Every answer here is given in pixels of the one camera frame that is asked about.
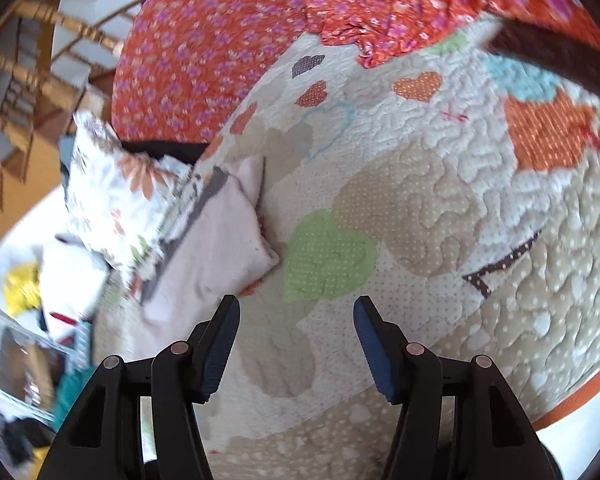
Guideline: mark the pale pink printed garment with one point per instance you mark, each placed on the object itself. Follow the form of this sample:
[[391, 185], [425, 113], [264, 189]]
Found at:
[[220, 251]]

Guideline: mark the white paper shopping bag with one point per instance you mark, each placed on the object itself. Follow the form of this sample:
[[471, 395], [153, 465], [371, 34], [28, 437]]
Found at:
[[72, 278]]

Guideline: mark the white floral pillow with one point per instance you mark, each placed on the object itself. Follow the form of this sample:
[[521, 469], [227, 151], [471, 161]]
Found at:
[[117, 201]]

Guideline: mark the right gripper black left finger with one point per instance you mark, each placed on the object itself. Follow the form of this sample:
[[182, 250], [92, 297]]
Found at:
[[136, 420]]

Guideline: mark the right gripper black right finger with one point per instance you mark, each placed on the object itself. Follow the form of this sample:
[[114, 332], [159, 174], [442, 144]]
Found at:
[[458, 419]]

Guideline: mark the heart-patterned quilted bedspread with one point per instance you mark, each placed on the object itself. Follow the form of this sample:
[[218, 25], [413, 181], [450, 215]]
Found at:
[[458, 189]]

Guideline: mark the green cardboard box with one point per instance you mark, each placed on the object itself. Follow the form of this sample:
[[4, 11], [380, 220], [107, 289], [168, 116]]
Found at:
[[67, 392]]

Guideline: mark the yellow plastic bag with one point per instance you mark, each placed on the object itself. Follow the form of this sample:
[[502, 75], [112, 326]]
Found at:
[[21, 287]]

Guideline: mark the pastel shapes toy box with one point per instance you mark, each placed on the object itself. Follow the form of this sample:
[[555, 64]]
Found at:
[[82, 345]]

